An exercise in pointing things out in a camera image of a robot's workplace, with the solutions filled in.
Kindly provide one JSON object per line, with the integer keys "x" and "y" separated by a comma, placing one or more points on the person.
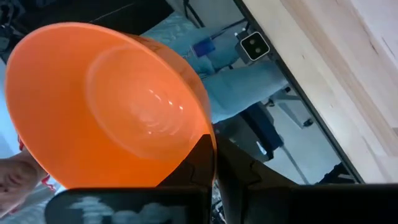
{"x": 242, "y": 87}

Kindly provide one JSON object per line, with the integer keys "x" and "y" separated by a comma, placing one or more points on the grey office chair base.
{"x": 292, "y": 112}

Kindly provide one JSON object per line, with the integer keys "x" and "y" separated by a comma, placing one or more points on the orange plastic mini bowl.
{"x": 93, "y": 109}

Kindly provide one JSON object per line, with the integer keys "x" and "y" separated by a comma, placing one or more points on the person's hand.
{"x": 15, "y": 180}

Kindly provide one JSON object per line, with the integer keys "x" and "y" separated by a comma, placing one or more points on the small blue object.
{"x": 203, "y": 47}

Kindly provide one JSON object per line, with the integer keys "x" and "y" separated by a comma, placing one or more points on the dark blue box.
{"x": 261, "y": 130}

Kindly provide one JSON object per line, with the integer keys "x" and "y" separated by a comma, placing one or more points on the white black depth camera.
{"x": 255, "y": 46}

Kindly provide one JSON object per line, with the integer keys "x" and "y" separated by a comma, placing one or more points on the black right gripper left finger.
{"x": 199, "y": 165}

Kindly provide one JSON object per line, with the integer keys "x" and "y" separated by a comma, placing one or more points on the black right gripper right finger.
{"x": 236, "y": 174}

